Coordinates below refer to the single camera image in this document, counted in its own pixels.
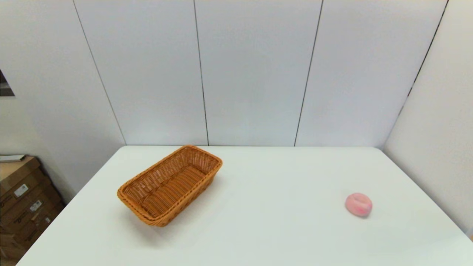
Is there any brown cardboard box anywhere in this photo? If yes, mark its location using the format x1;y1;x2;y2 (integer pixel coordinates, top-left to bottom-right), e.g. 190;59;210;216
0;185;66;239
0;211;59;262
0;156;56;207

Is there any pink peach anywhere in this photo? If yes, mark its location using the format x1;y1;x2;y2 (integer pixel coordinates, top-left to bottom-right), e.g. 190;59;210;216
345;192;373;218

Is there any orange woven wicker basket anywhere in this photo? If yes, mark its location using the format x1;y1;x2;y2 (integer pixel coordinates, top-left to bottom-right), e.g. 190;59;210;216
117;144;223;227

